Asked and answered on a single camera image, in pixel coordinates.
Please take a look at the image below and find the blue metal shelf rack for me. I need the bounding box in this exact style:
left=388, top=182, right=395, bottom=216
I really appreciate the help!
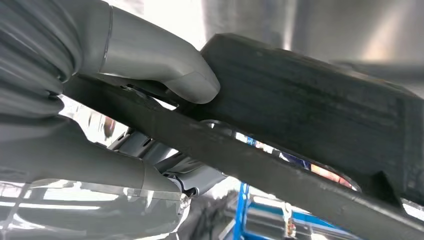
left=231, top=181, right=350, bottom=240

